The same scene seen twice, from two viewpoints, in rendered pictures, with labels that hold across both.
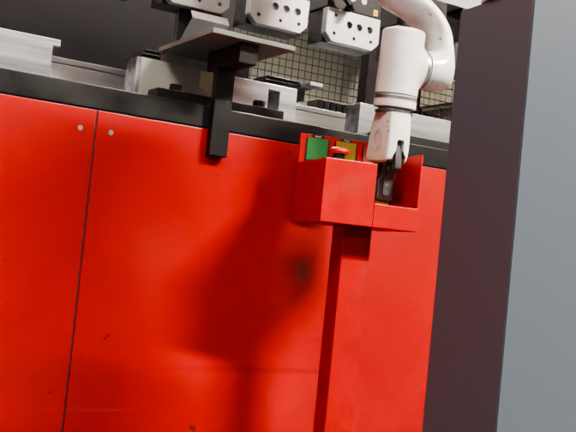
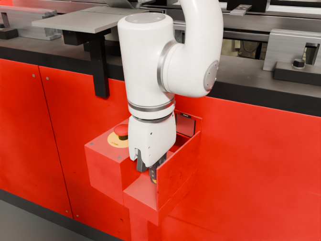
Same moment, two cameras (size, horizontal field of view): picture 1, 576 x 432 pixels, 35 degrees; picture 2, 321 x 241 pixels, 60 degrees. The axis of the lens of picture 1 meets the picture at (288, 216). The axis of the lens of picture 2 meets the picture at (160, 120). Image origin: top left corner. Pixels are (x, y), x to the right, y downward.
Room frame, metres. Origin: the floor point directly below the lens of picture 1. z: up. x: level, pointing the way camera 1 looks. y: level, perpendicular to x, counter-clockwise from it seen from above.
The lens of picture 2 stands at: (1.55, -0.56, 1.13)
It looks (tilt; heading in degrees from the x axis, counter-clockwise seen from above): 30 degrees down; 55
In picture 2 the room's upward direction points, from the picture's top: straight up
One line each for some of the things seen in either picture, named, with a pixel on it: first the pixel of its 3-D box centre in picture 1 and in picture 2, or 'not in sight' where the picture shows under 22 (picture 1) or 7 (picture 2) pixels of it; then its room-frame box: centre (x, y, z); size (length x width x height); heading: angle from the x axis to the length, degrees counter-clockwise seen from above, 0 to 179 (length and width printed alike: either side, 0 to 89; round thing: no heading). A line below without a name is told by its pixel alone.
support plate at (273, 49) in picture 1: (224, 49); (96, 17); (1.86, 0.16, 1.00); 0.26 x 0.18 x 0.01; 30
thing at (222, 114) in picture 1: (227, 102); (92, 63); (1.82, 0.14, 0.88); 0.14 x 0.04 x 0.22; 30
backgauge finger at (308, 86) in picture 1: (289, 87); (245, 4); (2.28, 0.03, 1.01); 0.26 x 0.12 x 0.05; 30
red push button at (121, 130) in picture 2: (339, 156); (123, 133); (1.79, -0.09, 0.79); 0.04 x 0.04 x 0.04
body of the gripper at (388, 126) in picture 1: (390, 135); (153, 130); (1.80, -0.19, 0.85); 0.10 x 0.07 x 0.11; 19
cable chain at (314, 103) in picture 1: (374, 118); not in sight; (2.72, -0.22, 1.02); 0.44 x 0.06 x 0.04; 120
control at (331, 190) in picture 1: (357, 181); (143, 154); (1.81, -0.13, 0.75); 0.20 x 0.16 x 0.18; 109
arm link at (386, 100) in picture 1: (394, 103); (152, 101); (1.80, -0.19, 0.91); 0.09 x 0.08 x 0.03; 19
